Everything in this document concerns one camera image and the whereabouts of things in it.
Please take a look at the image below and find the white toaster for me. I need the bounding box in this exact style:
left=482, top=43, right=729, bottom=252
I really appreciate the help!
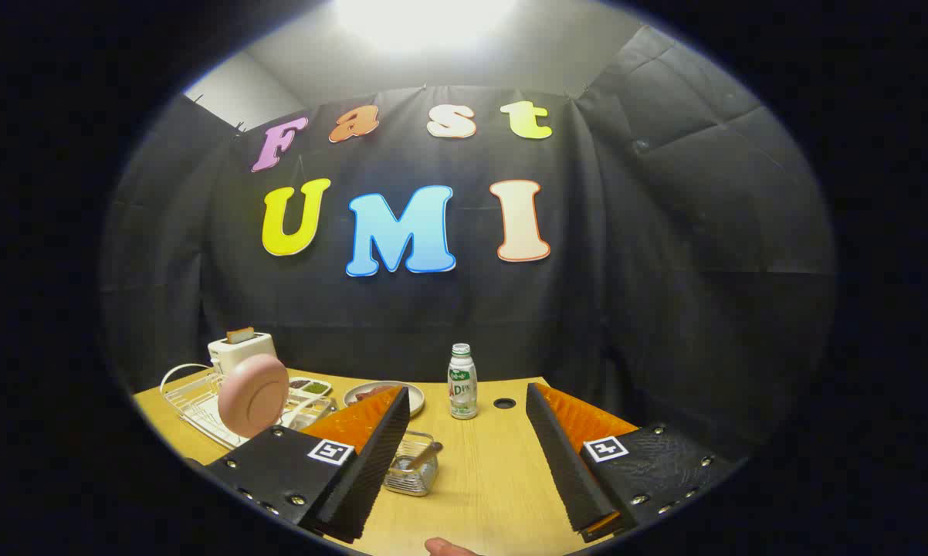
left=207, top=332, right=277, bottom=375

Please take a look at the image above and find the metal wire basket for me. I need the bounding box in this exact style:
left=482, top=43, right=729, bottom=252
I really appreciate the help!
left=383, top=431, right=439, bottom=497

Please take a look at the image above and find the beige plate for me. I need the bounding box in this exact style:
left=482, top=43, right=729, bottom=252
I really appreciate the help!
left=344, top=381, right=426, bottom=418

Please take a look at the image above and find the wooden handle spoon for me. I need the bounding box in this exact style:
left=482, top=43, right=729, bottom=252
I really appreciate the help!
left=398, top=442, right=443, bottom=472

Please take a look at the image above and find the white drip tray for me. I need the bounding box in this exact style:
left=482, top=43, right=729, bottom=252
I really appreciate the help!
left=182, top=386, right=334, bottom=449

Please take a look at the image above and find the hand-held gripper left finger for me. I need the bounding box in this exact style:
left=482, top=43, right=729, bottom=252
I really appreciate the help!
left=202, top=386, right=411, bottom=544

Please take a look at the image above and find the white plastic drink bottle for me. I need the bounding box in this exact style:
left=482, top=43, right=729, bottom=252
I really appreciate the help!
left=448, top=344, right=479, bottom=420

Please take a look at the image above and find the white wire dish rack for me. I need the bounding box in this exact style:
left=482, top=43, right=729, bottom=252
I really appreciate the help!
left=160, top=363, right=337, bottom=450

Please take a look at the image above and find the pink plate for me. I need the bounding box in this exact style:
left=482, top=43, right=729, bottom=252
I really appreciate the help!
left=217, top=354, right=290, bottom=439

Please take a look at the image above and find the white divided tray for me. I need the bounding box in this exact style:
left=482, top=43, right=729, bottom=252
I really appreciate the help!
left=286, top=376, right=332, bottom=402

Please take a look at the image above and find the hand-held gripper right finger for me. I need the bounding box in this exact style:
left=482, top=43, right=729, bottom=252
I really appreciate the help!
left=526, top=382, right=747, bottom=543

